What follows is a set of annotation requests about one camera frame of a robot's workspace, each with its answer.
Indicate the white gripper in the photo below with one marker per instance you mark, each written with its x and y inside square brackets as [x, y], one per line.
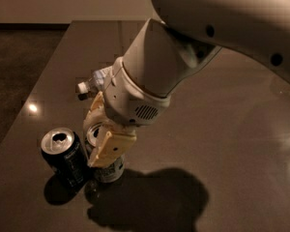
[130, 98]

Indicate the green white 7up can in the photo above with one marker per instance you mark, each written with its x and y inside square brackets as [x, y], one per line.
[110, 173]

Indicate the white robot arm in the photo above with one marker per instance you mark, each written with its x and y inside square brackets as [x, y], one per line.
[189, 33]

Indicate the dark blue pepsi can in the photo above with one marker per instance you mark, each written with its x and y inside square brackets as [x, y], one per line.
[62, 150]

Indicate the clear plastic water bottle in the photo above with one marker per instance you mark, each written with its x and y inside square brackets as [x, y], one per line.
[95, 83]

